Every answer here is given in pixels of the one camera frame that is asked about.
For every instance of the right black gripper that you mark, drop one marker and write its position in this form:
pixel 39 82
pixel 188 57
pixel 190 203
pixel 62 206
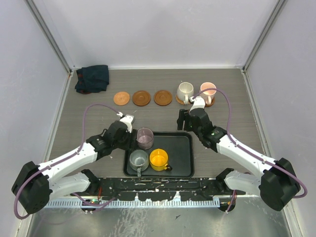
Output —
pixel 180 120

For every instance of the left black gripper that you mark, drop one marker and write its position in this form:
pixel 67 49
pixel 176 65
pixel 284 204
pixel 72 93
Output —
pixel 131 143

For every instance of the woven rattan coaster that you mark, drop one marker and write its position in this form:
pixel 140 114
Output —
pixel 181 102

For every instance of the purple mug black handle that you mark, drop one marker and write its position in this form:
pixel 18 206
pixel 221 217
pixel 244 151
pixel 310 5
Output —
pixel 144 138

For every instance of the dark wooden coaster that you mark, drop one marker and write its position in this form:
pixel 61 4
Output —
pixel 141 98
pixel 209 101
pixel 163 98

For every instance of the white speckled mug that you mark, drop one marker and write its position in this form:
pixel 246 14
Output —
pixel 185 91

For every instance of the grey stoneware mug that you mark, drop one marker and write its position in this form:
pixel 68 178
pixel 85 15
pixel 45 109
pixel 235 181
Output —
pixel 139 161

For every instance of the light orange coaster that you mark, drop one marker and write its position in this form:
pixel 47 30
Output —
pixel 121 98

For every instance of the pink ceramic mug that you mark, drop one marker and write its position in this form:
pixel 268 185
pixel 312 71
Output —
pixel 207 85

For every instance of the yellow mug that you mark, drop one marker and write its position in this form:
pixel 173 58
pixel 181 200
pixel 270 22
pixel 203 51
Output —
pixel 159 160

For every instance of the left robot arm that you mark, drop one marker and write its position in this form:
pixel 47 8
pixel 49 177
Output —
pixel 90 151

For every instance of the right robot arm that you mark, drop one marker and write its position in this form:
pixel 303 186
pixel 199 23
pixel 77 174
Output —
pixel 274 181

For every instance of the black plastic tray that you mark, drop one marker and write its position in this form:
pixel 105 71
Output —
pixel 179 147

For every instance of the dark blue folded cloth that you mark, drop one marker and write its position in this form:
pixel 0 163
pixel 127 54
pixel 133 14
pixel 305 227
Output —
pixel 92 79

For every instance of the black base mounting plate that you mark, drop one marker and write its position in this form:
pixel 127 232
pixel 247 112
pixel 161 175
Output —
pixel 159 189

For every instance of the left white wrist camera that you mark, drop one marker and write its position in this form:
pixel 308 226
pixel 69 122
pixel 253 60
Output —
pixel 127 120

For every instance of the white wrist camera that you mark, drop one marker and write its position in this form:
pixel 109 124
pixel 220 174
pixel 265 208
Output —
pixel 127 120
pixel 197 103

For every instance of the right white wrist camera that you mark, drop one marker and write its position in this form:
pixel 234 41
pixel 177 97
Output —
pixel 197 103

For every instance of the perforated cable duct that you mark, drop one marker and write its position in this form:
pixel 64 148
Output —
pixel 175 203

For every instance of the aluminium frame rail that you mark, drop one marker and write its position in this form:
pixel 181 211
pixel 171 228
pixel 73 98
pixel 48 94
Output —
pixel 83 183

